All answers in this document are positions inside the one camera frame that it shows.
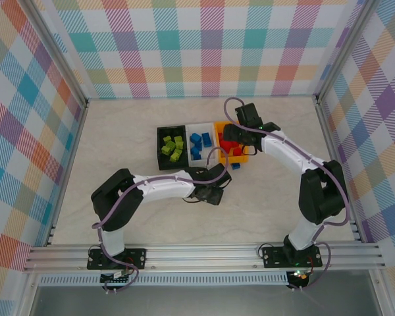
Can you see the long blue lego brick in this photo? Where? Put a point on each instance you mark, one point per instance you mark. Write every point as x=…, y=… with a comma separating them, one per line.
x=206, y=139

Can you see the long green lego brick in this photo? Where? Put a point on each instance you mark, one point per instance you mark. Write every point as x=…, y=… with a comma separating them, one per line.
x=174, y=157

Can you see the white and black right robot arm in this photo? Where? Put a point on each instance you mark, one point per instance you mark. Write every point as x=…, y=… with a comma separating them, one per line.
x=293, y=154

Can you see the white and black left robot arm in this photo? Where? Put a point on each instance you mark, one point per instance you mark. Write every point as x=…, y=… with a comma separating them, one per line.
x=164, y=189

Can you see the orange plastic bin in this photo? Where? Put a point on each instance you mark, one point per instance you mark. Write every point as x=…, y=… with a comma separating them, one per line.
x=230, y=159

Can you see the white plastic bin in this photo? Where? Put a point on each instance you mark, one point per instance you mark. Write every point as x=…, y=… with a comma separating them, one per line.
x=207, y=154

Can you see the black plastic bin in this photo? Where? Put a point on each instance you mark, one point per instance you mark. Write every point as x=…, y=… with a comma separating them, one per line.
x=163, y=163

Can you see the right controller board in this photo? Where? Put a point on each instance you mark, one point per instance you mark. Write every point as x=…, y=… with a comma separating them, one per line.
x=299, y=276

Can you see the controller board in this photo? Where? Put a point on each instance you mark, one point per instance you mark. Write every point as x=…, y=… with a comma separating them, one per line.
x=299, y=276
x=116, y=276

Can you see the left controller board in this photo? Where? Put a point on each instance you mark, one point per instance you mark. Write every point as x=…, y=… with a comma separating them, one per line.
x=116, y=276

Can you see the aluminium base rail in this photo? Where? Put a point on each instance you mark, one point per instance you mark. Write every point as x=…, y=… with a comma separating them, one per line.
x=200, y=256

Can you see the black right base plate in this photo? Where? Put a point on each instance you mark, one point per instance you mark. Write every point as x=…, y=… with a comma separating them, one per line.
x=273, y=256

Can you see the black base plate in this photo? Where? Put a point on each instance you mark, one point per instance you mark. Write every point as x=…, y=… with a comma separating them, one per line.
x=136, y=258
x=273, y=256

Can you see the aluminium side rail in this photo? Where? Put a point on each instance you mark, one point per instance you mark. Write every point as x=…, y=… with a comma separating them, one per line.
x=75, y=138
x=329, y=138

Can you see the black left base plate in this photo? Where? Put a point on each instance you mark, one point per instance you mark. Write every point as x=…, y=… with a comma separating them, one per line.
x=136, y=258

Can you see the aluminium frame post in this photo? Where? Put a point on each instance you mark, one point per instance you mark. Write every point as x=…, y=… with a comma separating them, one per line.
x=57, y=52
x=347, y=49

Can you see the aluminium lower frame bar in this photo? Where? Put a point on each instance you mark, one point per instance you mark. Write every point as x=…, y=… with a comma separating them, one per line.
x=380, y=293

